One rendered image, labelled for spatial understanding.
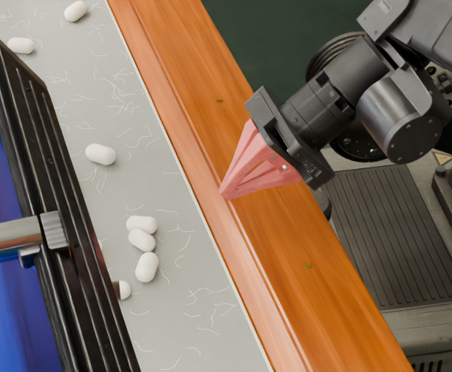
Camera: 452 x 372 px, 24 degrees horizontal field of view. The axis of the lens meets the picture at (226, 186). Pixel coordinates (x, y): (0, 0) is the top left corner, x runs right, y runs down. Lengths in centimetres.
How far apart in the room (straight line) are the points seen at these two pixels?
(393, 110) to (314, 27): 196
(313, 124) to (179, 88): 38
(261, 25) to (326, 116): 191
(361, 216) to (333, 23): 138
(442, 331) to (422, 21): 60
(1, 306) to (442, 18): 48
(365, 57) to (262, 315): 28
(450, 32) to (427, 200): 73
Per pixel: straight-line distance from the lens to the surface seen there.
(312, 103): 101
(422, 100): 96
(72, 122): 135
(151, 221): 117
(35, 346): 62
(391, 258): 155
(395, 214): 162
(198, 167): 125
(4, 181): 71
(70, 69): 145
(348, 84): 100
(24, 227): 64
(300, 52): 281
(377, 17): 99
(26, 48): 148
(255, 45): 283
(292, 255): 113
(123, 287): 111
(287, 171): 104
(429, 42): 96
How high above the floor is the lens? 155
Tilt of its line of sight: 41 degrees down
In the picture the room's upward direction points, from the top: straight up
